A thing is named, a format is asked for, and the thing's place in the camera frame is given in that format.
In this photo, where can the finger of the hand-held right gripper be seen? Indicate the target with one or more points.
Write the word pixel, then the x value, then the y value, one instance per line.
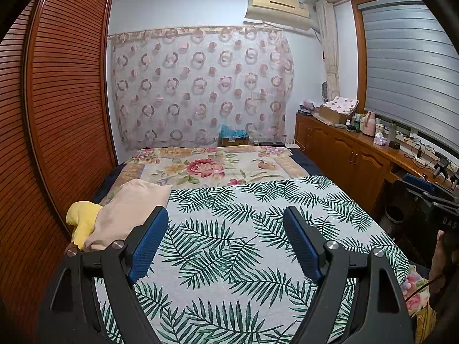
pixel 417 181

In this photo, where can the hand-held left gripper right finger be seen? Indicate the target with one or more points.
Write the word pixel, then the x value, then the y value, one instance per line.
pixel 303 243

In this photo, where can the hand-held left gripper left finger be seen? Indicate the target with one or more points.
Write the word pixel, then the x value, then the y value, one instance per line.
pixel 149 243

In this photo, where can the pink printed t-shirt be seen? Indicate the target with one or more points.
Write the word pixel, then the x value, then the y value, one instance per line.
pixel 125 208

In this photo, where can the person's right hand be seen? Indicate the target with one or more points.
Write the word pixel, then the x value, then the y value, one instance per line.
pixel 439 258

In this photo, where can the white power strip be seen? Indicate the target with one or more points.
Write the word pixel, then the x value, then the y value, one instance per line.
pixel 420 161

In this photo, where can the small black box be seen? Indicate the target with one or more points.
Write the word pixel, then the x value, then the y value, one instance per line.
pixel 394 145

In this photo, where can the black waste bin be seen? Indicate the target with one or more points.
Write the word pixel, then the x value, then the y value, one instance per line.
pixel 393 218

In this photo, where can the green bottle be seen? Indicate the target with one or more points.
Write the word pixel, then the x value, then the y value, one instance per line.
pixel 393 132

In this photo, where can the purple tissue box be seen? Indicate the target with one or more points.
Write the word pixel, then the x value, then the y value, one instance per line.
pixel 380 140

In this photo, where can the palm leaf printed blanket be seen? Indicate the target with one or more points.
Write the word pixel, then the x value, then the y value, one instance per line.
pixel 233 240

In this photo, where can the yellow plush toy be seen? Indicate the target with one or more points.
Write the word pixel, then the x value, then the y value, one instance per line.
pixel 82 218

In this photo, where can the pink thermos jug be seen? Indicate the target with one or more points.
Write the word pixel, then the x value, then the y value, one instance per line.
pixel 369 125

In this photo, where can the wooden sideboard cabinet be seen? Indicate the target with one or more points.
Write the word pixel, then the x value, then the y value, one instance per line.
pixel 344 154

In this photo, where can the floral blanket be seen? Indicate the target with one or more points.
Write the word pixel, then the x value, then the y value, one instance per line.
pixel 304 161
pixel 215 165

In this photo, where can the white router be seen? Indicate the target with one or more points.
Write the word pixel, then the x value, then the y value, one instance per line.
pixel 292 146

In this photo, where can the pink floral cloth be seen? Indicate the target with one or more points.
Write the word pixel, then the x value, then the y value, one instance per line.
pixel 342 104

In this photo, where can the open cardboard box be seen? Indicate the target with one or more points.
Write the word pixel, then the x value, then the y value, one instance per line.
pixel 331 115

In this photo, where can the grey window blind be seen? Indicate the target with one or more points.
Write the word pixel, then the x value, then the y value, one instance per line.
pixel 408 68

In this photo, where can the small cardboard box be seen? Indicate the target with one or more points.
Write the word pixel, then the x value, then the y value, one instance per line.
pixel 235 142

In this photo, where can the small round fan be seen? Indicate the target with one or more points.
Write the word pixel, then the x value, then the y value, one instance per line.
pixel 325 91

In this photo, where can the purple pouch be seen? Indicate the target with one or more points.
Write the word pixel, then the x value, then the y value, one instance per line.
pixel 307 106

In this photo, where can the beige window curtain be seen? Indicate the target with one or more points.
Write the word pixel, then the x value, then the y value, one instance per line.
pixel 330 50

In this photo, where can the circle patterned sheer curtain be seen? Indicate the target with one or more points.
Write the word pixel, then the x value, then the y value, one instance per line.
pixel 200 89

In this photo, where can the wooden louvered wardrobe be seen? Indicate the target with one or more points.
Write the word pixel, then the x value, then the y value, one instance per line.
pixel 64 96

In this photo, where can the beige air conditioner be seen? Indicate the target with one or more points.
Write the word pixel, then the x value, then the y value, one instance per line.
pixel 278 7

